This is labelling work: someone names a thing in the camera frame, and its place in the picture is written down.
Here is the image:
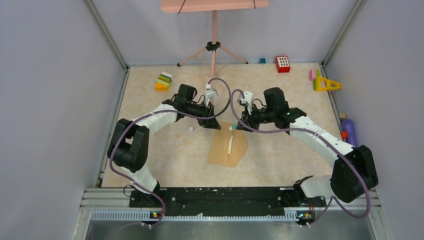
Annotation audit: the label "red window toy block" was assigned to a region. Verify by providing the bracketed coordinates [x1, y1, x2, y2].
[275, 55, 291, 73]

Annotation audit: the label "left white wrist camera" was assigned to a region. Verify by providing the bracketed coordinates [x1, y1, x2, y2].
[203, 83, 218, 106]

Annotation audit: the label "stacked colourful toy blocks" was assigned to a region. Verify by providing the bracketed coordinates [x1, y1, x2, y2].
[154, 71, 173, 92]

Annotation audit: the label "yellow triangle toy block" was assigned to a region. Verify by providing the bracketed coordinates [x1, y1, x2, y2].
[313, 76, 342, 92]

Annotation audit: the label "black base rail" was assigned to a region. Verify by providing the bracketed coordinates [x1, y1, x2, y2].
[129, 186, 327, 217]

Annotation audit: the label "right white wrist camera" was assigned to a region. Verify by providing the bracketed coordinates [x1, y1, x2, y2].
[240, 91, 253, 107]

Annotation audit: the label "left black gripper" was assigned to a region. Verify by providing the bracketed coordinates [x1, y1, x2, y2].
[185, 100, 221, 130]

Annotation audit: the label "purple toy bottle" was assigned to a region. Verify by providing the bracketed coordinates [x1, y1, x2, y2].
[340, 119, 358, 147]

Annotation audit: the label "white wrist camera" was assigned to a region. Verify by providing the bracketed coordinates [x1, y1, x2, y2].
[203, 83, 218, 106]
[240, 91, 253, 107]

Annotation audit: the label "white toothed cable duct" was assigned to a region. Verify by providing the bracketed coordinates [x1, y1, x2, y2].
[90, 210, 299, 222]

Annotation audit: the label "pink toy block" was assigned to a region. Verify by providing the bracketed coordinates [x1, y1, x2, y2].
[309, 68, 317, 82]

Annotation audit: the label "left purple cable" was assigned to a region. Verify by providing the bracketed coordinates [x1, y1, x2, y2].
[108, 77, 232, 200]

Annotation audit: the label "pink tripod stand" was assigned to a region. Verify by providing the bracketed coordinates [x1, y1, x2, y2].
[176, 10, 249, 78]

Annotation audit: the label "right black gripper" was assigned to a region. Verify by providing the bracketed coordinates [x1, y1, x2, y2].
[236, 102, 276, 132]

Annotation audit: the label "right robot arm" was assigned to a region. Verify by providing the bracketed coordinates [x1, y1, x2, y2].
[236, 87, 379, 206]

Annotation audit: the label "brown kraft envelope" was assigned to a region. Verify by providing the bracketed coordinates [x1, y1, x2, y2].
[206, 122, 248, 168]

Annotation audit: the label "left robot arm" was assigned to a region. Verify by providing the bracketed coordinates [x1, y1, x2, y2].
[107, 84, 221, 207]

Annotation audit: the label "pink board on tripod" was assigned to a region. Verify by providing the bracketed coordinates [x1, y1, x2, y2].
[159, 0, 269, 14]

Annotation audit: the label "green toy block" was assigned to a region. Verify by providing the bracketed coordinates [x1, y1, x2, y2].
[315, 69, 321, 79]

